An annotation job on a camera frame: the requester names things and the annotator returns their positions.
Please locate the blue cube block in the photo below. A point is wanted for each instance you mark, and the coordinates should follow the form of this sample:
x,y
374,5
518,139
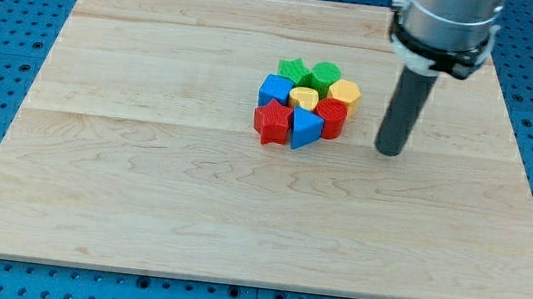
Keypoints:
x,y
274,87

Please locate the green cylinder block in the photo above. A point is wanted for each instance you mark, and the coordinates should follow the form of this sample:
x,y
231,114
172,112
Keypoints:
x,y
323,75

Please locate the yellow hexagon block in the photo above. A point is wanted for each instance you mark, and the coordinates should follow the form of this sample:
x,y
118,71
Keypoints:
x,y
348,93

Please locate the blue triangle block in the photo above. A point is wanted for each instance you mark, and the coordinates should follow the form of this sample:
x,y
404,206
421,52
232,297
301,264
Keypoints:
x,y
307,128

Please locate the light wooden board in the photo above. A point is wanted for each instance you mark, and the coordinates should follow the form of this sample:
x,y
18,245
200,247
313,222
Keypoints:
x,y
134,151

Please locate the red star block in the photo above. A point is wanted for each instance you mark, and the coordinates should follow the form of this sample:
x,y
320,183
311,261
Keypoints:
x,y
273,122

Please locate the black and white clamp collar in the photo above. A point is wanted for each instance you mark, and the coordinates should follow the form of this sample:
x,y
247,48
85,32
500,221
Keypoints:
x,y
431,42

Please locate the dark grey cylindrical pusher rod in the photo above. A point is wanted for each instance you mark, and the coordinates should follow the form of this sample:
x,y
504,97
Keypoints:
x,y
405,106

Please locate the yellow heart block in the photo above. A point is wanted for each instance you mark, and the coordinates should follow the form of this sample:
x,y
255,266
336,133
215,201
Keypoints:
x,y
303,97

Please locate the red cylinder block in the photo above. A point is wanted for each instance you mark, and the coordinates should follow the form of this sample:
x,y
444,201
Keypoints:
x,y
334,113

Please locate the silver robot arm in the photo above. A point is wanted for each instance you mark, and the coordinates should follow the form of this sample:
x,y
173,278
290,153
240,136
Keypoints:
x,y
433,37

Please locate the green star block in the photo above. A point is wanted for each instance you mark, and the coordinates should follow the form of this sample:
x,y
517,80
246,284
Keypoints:
x,y
296,71

